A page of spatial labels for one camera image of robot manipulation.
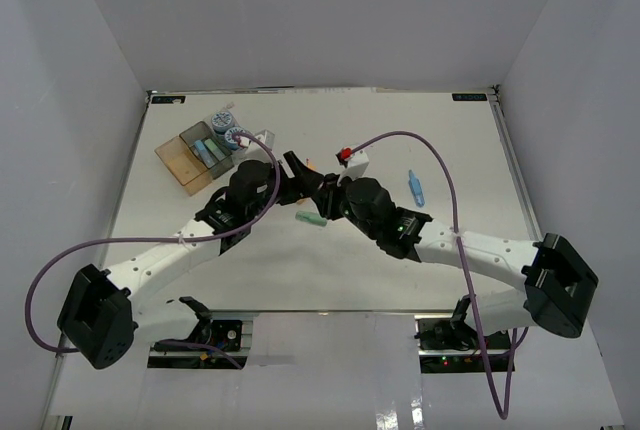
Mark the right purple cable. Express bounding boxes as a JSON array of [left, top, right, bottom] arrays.
[[349, 130, 530, 420]]

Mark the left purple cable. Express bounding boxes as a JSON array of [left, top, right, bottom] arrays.
[[24, 130, 281, 370]]

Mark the blue lidded jar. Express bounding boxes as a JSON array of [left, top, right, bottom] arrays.
[[223, 126, 250, 151], [210, 110, 236, 134]]

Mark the purple cable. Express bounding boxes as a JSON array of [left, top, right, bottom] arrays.
[[349, 130, 530, 420], [24, 130, 281, 370]]

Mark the blue transparent highlighter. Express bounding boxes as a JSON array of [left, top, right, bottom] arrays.
[[408, 170, 425, 208]]

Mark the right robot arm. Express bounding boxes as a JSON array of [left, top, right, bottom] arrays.
[[312, 174, 599, 349]]

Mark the clear transparent tray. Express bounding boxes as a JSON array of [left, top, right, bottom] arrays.
[[205, 102, 275, 164]]

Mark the orange transparent tray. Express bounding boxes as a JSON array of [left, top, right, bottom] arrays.
[[154, 136, 213, 196]]

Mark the green capped highlighter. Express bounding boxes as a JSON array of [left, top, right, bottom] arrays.
[[204, 138, 226, 161]]

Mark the green transparent highlighter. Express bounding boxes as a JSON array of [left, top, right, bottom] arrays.
[[295, 211, 328, 227]]

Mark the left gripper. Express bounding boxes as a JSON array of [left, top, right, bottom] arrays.
[[248, 152, 324, 222]]

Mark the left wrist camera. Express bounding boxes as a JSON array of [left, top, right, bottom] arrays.
[[247, 129, 275, 151]]

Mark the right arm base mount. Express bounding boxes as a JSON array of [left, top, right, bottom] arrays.
[[414, 296, 480, 358]]

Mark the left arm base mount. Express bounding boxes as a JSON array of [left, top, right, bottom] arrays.
[[152, 296, 244, 357]]

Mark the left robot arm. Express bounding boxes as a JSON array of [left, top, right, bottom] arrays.
[[57, 152, 323, 370]]

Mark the grey transparent tray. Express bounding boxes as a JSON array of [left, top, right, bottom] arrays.
[[179, 121, 234, 179]]

